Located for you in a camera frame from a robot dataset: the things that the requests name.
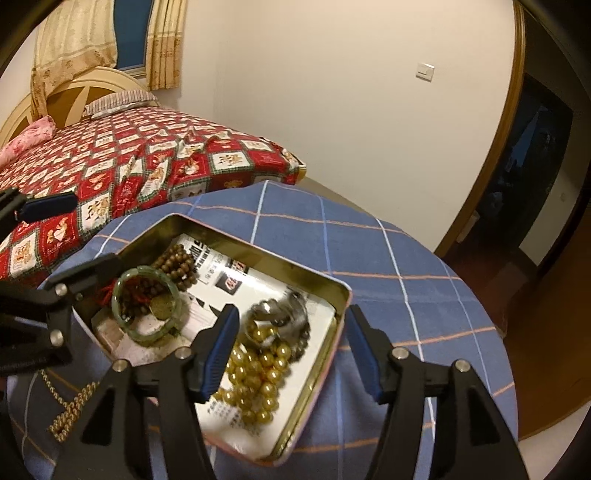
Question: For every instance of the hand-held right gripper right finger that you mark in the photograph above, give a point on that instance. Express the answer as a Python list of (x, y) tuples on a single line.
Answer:
[(364, 355)]

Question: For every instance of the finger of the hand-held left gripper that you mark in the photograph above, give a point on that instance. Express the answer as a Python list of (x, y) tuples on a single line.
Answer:
[(46, 206), (87, 277)]

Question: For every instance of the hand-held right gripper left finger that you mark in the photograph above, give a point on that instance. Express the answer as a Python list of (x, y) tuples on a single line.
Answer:
[(217, 360)]

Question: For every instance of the green jade bangle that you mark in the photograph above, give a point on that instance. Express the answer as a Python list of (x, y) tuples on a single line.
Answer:
[(147, 336)]

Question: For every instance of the pink tin box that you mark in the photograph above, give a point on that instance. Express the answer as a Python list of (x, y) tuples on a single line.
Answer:
[(286, 267)]

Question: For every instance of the pink floral pillow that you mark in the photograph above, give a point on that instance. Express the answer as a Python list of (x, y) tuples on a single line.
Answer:
[(27, 136)]

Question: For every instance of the white printed paper box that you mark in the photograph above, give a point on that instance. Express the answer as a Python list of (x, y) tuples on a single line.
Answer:
[(268, 288)]

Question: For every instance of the bed with red patterned quilt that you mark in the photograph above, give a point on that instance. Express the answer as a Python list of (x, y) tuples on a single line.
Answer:
[(138, 152)]

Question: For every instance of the cream wooden headboard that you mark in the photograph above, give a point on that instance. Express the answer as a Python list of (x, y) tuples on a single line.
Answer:
[(69, 99)]

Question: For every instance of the striped pillow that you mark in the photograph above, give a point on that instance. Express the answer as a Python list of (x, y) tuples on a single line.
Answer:
[(120, 100)]

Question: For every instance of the wide yellow floral curtain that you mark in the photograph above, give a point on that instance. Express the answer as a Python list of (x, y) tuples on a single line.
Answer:
[(69, 41)]

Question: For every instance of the window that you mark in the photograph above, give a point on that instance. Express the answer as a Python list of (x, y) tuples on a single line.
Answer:
[(134, 37)]

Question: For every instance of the narrow yellow floral curtain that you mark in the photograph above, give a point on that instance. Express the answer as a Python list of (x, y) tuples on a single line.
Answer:
[(166, 46)]

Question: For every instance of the brown wooden door frame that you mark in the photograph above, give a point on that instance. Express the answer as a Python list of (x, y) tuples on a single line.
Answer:
[(503, 138)]

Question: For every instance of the white light switch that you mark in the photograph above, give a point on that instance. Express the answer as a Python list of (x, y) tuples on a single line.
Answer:
[(425, 71)]

